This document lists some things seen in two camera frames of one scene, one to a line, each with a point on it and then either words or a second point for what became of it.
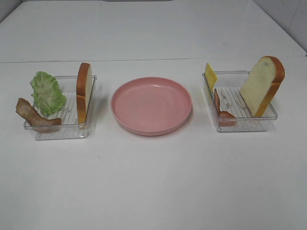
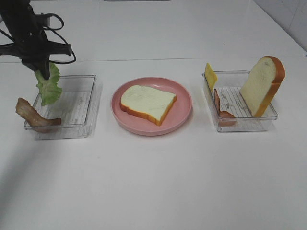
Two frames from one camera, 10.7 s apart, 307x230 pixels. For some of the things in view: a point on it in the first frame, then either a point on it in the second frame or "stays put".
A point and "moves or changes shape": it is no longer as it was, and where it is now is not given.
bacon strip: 38,122 stays put
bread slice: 262,85 stays put
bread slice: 84,79 → 152,103
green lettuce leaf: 47,97 moves or changes shape
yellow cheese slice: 211,77 stays put
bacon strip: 225,119 stays put
